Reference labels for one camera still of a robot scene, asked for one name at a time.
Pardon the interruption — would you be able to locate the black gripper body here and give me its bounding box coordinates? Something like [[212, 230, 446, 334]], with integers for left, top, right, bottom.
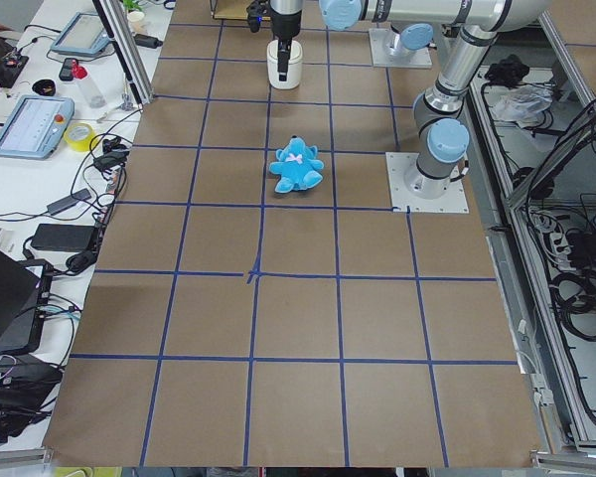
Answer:
[[269, 9, 299, 41]]

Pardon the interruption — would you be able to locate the white trash can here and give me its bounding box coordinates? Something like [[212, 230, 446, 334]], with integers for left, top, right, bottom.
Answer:
[[266, 40, 303, 89]]

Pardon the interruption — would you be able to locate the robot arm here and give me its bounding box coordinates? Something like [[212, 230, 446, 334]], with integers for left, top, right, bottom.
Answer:
[[392, 1, 550, 200], [319, 0, 550, 90]]

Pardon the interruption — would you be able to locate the blue teddy bear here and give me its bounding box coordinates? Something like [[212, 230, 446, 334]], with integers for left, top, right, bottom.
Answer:
[[269, 135, 324, 194]]

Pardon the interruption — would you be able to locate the clear plastic bottle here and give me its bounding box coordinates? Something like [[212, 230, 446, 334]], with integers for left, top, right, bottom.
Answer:
[[72, 61, 106, 108]]

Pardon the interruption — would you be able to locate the far teach pendant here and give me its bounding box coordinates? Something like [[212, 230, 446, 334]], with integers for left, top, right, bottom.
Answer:
[[50, 13, 110, 58]]

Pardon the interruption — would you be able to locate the teach pendant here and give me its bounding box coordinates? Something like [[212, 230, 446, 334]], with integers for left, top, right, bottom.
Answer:
[[0, 95, 75, 160], [50, 13, 110, 58]]

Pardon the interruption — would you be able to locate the yellow tape roll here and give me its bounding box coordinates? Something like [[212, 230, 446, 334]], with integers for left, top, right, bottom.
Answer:
[[63, 122, 95, 152]]

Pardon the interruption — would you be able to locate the black round dish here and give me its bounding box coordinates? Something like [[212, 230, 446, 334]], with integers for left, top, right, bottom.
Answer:
[[32, 79, 57, 96]]

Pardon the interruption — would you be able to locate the near teach pendant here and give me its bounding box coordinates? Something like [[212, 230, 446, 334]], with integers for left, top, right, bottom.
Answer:
[[0, 95, 75, 160]]

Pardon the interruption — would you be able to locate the black power adapter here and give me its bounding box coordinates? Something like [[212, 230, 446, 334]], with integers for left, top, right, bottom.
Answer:
[[31, 224, 96, 252]]

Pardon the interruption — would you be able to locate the black laptop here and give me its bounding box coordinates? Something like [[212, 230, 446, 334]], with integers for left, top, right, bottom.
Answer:
[[0, 250, 52, 356]]

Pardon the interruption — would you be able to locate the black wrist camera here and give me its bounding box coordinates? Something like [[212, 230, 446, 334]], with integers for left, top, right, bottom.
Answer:
[[246, 0, 269, 33]]

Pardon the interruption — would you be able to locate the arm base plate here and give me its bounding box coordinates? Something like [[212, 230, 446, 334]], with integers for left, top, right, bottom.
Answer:
[[369, 24, 433, 69], [385, 152, 469, 214]]

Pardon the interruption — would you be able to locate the aluminium frame post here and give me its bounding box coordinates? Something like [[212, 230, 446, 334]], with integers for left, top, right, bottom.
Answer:
[[92, 0, 154, 105]]

